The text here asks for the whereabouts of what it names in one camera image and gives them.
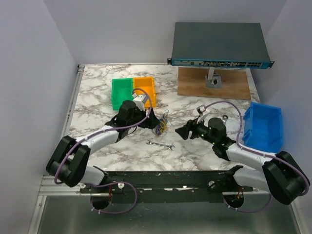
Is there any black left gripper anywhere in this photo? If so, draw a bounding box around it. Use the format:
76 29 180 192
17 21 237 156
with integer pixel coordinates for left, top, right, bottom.
127 106 160 129

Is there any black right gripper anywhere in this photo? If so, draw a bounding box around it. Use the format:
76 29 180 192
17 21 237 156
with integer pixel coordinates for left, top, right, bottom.
175 115 217 145

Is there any yellow cable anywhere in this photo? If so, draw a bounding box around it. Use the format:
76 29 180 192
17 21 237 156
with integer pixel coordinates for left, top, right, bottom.
153 114 169 136

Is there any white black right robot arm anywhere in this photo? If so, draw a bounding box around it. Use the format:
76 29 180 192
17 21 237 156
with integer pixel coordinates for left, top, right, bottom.
175 117 310 205

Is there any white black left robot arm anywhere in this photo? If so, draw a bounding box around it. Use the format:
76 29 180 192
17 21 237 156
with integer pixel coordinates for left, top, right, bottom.
46 100 159 187

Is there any small open-end wrench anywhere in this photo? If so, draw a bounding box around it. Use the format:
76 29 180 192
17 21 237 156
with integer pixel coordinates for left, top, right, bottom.
146 140 175 151

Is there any orange plastic bin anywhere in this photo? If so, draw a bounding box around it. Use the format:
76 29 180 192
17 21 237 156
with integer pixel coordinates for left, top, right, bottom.
133 77 156 108

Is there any green plastic bin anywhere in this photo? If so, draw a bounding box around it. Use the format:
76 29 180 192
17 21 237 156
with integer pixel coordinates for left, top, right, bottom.
111 78 133 111

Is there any brown wooden board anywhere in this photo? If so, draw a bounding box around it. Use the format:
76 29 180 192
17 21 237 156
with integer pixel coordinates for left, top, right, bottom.
177 67 251 100

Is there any grey metal stand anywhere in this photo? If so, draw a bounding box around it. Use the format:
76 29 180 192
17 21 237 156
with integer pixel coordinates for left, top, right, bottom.
205 67 222 89

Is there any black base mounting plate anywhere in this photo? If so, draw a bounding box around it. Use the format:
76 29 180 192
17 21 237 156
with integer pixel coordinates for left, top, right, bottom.
80 166 242 203

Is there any blue plastic bin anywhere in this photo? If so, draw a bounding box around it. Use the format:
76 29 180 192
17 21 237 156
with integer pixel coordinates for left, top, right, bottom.
242 102 283 153

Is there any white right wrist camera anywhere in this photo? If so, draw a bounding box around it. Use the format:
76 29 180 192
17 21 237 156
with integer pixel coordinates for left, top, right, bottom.
196 105 209 123

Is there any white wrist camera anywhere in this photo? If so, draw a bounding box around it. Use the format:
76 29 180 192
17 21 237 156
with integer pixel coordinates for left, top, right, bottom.
196 105 209 123
133 94 149 111

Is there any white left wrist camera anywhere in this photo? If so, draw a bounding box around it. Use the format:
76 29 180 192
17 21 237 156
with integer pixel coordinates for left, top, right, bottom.
133 94 149 111

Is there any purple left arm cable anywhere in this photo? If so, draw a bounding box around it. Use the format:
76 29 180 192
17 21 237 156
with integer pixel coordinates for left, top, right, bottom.
54 88 153 215

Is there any grey network switch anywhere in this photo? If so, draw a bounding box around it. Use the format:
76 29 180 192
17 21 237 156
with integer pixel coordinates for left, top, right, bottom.
167 22 274 69

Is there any aluminium frame rail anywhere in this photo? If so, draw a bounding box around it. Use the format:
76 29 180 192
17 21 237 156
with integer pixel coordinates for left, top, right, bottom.
39 176 80 196

